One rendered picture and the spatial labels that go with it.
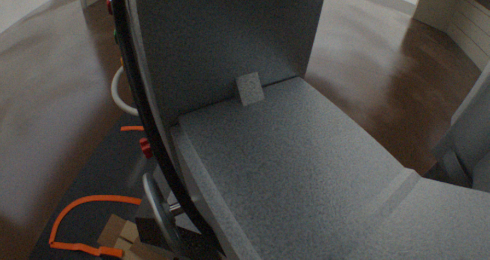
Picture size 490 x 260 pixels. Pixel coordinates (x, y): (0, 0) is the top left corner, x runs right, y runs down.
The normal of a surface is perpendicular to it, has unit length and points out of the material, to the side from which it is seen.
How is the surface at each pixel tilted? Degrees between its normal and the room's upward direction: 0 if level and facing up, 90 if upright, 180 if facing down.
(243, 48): 90
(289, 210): 4
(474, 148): 90
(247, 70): 90
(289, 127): 4
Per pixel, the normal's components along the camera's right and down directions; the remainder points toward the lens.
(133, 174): 0.07, -0.68
